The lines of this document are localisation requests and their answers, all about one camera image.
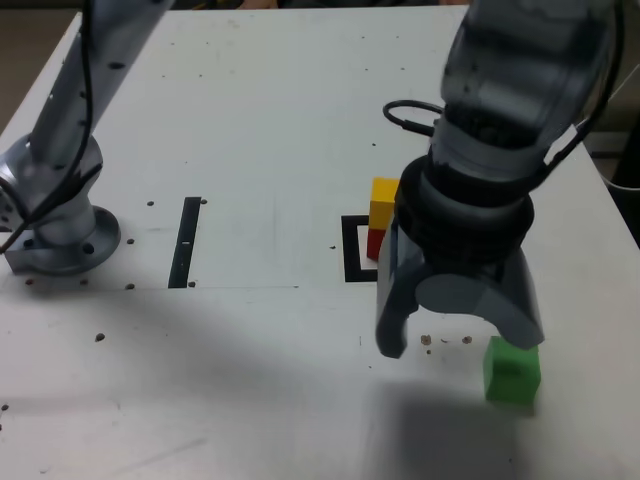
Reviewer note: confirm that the red cube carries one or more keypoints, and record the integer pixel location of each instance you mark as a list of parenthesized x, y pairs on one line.
[(375, 245)]

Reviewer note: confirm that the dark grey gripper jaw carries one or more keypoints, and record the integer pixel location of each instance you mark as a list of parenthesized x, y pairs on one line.
[(395, 300)]

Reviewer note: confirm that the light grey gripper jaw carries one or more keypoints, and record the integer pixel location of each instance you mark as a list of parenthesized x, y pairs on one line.
[(515, 315)]

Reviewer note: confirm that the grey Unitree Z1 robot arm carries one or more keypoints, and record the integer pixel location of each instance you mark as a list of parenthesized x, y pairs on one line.
[(500, 75)]

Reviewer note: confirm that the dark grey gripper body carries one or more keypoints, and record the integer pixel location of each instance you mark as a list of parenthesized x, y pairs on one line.
[(465, 269)]

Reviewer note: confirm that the yellow cube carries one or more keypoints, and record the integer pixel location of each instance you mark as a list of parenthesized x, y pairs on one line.
[(382, 200)]

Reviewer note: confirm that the black tape square outline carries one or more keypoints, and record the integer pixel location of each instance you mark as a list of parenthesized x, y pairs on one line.
[(350, 250)]

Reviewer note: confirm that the green cube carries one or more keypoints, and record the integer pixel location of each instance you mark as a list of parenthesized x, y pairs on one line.
[(510, 375)]

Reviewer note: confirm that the black tape strip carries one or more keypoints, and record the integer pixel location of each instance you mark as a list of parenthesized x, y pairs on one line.
[(181, 250)]

